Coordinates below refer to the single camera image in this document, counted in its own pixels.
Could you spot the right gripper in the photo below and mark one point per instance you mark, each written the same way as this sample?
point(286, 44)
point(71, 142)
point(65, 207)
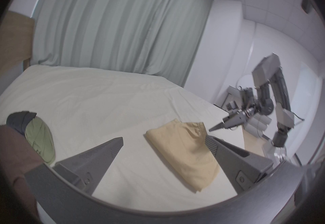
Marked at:
point(247, 115)

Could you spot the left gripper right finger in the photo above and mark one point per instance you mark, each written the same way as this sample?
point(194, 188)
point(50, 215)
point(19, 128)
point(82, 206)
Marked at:
point(236, 167)

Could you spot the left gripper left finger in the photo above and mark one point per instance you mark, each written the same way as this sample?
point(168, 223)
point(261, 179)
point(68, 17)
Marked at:
point(96, 164)

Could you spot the beige shorts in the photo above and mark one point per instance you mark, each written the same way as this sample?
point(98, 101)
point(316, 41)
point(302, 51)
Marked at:
point(177, 147)

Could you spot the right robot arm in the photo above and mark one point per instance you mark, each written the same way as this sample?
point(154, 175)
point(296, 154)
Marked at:
point(266, 70)

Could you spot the bed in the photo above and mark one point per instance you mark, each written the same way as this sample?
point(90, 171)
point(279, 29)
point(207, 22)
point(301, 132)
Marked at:
point(114, 96)

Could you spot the small grey table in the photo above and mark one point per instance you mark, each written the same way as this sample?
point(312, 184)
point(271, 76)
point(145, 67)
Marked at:
point(223, 101)

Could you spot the round white mirror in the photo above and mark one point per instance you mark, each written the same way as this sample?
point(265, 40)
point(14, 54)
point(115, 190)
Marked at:
point(245, 79)

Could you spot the green garment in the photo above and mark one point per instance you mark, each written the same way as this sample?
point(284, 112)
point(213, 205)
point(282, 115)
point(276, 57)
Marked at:
point(39, 139)

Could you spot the brown garment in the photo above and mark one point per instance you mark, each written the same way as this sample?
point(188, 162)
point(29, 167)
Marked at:
point(17, 157)

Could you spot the black garment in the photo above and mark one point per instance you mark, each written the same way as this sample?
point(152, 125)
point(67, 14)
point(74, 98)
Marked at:
point(19, 120)

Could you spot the pale green curtain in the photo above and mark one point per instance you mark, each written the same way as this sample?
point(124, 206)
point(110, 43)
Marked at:
point(96, 20)
point(182, 27)

